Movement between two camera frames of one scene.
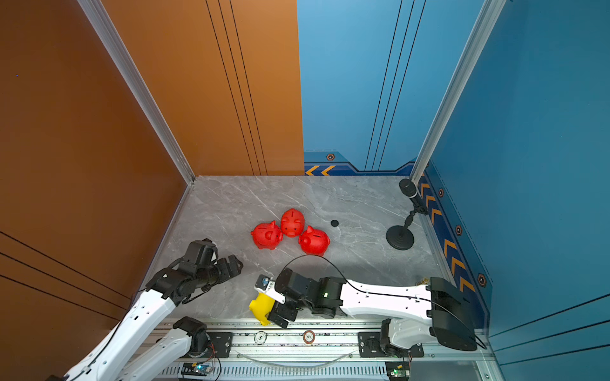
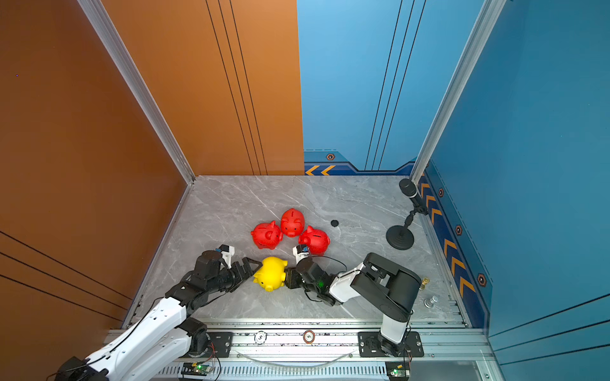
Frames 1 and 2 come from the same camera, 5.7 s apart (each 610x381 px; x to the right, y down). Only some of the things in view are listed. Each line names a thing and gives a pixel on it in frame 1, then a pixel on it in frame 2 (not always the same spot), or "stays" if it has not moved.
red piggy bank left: [267, 235] stays
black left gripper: [227, 271] -> [249, 272]
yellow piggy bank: [261, 306] -> [272, 274]
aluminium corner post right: [487, 17] stays
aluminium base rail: [318, 351] stays
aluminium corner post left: [127, 67] stays
